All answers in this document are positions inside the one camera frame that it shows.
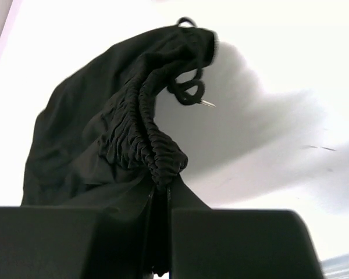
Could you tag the black trousers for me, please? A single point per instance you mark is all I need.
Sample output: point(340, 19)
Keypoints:
point(96, 142)

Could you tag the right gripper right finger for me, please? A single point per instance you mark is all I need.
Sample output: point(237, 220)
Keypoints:
point(243, 243)

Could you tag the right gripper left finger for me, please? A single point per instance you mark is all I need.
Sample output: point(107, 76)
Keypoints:
point(96, 238)

